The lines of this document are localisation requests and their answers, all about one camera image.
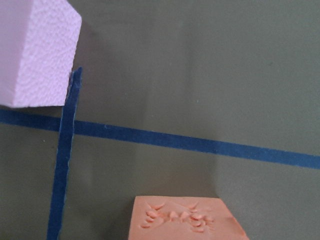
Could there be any pink foam block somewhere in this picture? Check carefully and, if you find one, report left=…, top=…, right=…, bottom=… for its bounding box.
left=0, top=0, right=82, bottom=108

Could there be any orange foam block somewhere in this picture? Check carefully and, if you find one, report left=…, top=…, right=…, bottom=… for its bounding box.
left=128, top=195, right=248, bottom=240

